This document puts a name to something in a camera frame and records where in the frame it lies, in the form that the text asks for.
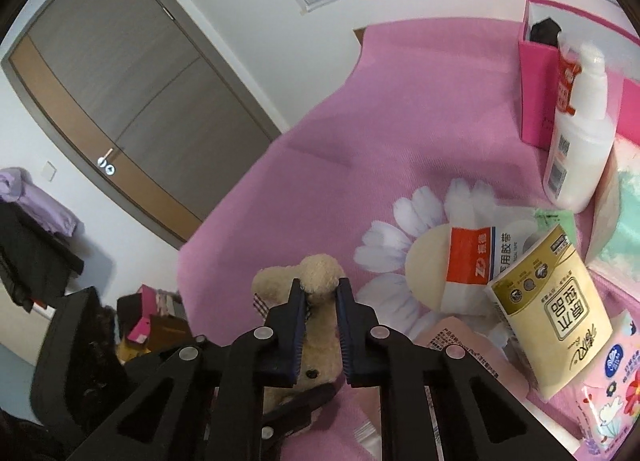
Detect white red medical tape bag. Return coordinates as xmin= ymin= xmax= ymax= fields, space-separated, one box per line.
xmin=439 ymin=205 xmax=576 ymax=317

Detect pink floral tablecloth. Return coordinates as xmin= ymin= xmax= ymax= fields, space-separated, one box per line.
xmin=177 ymin=18 xmax=549 ymax=345

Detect pastel tissue pack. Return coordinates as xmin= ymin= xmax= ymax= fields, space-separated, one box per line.
xmin=586 ymin=135 xmax=640 ymax=299

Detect pink foil pouch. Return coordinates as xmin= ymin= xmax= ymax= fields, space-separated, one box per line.
xmin=413 ymin=316 xmax=529 ymax=400

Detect black hanging clothes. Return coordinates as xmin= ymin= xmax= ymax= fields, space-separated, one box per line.
xmin=1 ymin=202 xmax=85 ymax=313

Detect pink cardboard box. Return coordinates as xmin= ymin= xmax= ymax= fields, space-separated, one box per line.
xmin=518 ymin=0 xmax=639 ymax=150

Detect white pump lotion bottle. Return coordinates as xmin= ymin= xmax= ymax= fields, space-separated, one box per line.
xmin=542 ymin=32 xmax=617 ymax=213

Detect beige bunny plush toy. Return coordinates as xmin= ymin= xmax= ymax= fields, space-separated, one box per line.
xmin=252 ymin=254 xmax=345 ymax=413

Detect black cloth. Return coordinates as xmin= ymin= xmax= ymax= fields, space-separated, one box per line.
xmin=529 ymin=17 xmax=562 ymax=47

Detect purple garment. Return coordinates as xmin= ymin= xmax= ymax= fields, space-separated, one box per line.
xmin=0 ymin=168 xmax=79 ymax=238

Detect pink floral pocket tissues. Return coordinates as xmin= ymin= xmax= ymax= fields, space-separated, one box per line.
xmin=570 ymin=311 xmax=639 ymax=460

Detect grey brown door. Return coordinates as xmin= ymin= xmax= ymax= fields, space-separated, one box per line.
xmin=3 ymin=0 xmax=279 ymax=247

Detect yellow tissue pack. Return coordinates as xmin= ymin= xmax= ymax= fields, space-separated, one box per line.
xmin=486 ymin=225 xmax=613 ymax=400

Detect clutter of bags on floor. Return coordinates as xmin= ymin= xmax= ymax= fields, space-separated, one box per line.
xmin=116 ymin=285 xmax=193 ymax=363

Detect white wet wipes pack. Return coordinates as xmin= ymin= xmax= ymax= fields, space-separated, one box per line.
xmin=355 ymin=383 xmax=444 ymax=460

